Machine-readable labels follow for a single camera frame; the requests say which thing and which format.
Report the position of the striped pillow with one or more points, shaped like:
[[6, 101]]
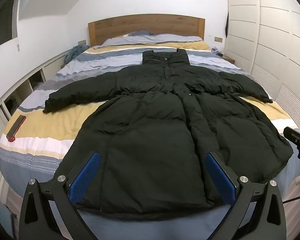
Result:
[[177, 38], [125, 40]]

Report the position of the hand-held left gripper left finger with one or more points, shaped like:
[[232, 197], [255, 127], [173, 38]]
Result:
[[86, 177]]

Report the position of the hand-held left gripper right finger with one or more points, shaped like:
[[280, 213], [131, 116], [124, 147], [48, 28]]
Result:
[[220, 177]]

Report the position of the wooden headboard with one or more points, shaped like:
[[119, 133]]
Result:
[[145, 25]]

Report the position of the phone with red case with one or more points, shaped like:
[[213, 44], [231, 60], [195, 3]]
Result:
[[16, 127]]

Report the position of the blue crumpled cloth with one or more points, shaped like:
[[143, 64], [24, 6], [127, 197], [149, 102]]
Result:
[[76, 53]]

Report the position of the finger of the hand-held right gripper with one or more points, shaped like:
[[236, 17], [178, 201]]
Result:
[[293, 136]]

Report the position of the striped bed duvet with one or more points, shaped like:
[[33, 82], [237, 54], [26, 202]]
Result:
[[65, 120]]

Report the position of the wall socket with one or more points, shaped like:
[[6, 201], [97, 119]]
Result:
[[82, 42], [218, 39]]

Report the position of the blue-grey pillow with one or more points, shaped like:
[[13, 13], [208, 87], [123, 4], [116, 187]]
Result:
[[139, 33]]

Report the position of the dark window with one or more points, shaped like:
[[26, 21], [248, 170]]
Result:
[[2, 22]]

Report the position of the white wardrobe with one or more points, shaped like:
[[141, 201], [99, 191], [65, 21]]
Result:
[[272, 42]]

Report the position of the black puffer coat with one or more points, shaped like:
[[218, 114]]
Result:
[[150, 135]]

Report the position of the white shelf unit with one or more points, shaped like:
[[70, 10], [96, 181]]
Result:
[[20, 90]]

